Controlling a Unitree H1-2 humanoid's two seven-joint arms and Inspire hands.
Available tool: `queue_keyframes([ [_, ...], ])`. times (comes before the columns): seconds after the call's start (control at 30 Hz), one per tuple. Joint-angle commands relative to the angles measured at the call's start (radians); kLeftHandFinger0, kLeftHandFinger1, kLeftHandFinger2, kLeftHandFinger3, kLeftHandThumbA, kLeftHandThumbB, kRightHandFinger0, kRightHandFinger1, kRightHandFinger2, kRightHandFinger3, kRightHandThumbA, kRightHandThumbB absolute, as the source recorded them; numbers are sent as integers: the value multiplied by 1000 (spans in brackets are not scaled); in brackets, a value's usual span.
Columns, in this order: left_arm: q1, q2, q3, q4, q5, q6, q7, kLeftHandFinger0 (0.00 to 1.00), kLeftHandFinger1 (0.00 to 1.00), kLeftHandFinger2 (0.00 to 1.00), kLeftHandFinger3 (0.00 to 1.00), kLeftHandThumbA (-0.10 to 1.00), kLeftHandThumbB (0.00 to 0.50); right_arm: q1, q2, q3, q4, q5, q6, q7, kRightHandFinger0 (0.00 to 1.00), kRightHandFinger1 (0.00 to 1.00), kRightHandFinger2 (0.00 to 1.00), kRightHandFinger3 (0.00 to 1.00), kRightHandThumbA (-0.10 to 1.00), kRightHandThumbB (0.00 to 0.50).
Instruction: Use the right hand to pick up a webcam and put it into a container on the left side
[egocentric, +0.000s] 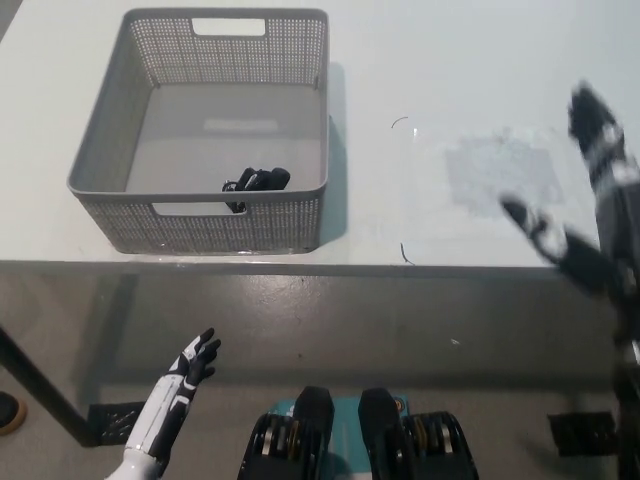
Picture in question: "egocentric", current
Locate black webcam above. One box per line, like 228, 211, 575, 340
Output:
221, 167, 292, 214

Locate black teal robot body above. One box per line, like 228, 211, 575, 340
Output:
237, 384, 481, 480

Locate grey perforated plastic basket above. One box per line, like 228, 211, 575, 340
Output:
66, 8, 331, 254

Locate black metal table leg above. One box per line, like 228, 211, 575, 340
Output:
0, 324, 99, 448

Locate dark shoe with brown sole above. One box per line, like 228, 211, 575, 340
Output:
0, 391, 29, 435

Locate black floor patch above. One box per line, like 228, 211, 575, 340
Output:
546, 410, 619, 457
88, 401, 151, 447

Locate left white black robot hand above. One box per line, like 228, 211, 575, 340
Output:
124, 327, 223, 464

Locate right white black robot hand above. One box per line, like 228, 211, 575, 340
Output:
499, 79, 640, 302

